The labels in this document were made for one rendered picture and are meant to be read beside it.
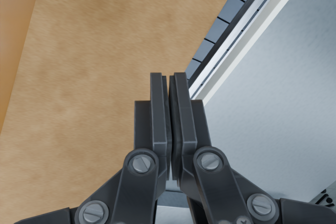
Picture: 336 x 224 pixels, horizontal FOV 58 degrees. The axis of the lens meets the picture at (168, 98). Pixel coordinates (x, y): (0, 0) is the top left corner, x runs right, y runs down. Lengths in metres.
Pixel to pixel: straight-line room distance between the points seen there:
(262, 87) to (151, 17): 0.54
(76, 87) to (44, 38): 0.04
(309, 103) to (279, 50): 0.22
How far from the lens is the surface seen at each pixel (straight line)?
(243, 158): 0.86
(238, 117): 0.73
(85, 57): 0.18
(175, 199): 0.86
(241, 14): 0.40
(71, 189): 0.26
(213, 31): 0.49
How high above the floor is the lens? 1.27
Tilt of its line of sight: 47 degrees down
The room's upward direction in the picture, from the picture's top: 157 degrees clockwise
